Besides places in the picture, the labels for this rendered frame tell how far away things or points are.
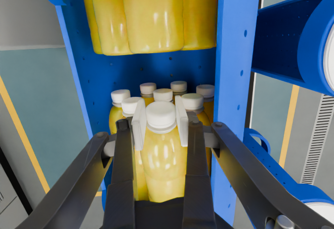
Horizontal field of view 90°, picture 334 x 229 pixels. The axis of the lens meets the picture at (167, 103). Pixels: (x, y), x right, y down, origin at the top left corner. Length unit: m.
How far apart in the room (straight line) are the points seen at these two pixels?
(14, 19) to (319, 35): 0.93
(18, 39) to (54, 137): 1.20
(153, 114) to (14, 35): 0.71
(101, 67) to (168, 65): 0.16
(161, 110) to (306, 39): 0.42
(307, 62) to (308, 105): 1.50
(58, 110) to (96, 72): 1.39
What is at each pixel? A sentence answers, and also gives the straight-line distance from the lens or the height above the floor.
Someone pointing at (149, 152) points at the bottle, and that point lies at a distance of 0.22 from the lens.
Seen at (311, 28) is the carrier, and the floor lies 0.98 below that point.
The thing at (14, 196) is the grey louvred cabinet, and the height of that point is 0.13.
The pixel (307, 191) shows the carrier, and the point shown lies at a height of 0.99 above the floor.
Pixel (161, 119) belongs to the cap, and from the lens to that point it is 0.20.
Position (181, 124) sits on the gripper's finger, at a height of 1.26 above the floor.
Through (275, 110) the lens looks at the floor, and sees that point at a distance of 1.84.
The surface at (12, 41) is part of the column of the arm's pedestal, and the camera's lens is 0.83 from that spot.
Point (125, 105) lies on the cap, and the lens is 0.29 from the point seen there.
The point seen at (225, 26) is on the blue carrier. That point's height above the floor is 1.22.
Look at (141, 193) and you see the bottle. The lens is 0.37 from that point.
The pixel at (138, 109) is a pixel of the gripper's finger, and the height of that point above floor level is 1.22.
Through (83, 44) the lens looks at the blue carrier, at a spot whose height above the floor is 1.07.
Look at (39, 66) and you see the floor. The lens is 1.70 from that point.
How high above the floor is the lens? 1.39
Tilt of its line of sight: 70 degrees down
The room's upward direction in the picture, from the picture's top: 174 degrees clockwise
